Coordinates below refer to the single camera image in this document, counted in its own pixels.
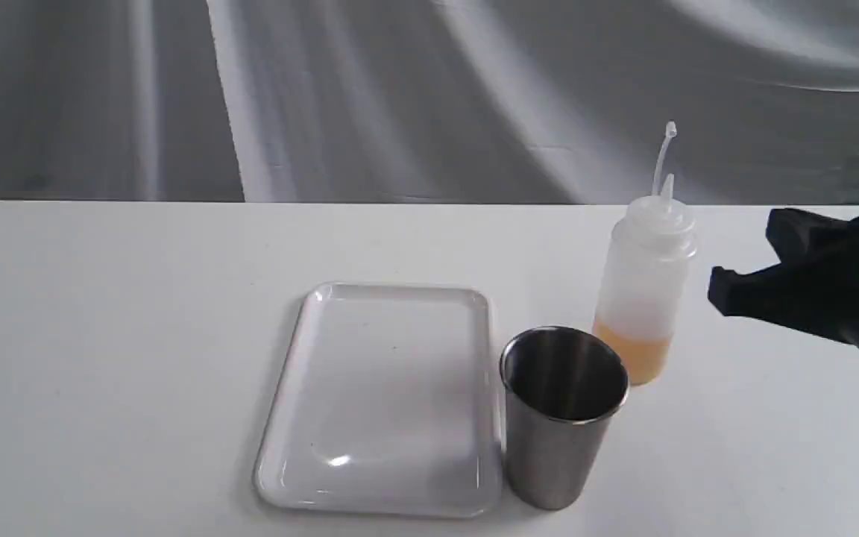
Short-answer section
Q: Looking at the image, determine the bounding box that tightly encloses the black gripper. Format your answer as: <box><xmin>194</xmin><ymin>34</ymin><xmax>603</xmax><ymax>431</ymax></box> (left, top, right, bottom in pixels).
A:
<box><xmin>707</xmin><ymin>208</ymin><xmax>859</xmax><ymax>347</ymax></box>

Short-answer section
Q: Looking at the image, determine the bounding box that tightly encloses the translucent squeeze bottle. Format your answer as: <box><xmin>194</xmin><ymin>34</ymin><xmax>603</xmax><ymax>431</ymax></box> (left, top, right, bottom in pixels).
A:
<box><xmin>592</xmin><ymin>120</ymin><xmax>698</xmax><ymax>386</ymax></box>

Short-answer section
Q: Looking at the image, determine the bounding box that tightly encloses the stainless steel cup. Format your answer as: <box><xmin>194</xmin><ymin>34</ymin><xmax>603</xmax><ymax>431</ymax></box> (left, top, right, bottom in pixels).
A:
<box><xmin>499</xmin><ymin>326</ymin><xmax>630</xmax><ymax>511</ymax></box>

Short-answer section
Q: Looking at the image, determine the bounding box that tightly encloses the grey backdrop cloth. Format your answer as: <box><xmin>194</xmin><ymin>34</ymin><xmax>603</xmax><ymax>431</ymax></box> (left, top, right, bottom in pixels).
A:
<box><xmin>0</xmin><ymin>1</ymin><xmax>859</xmax><ymax>205</ymax></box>

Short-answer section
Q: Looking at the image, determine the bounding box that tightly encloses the white plastic tray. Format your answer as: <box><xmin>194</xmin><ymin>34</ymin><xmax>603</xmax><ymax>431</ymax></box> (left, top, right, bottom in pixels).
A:
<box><xmin>253</xmin><ymin>282</ymin><xmax>503</xmax><ymax>519</ymax></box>

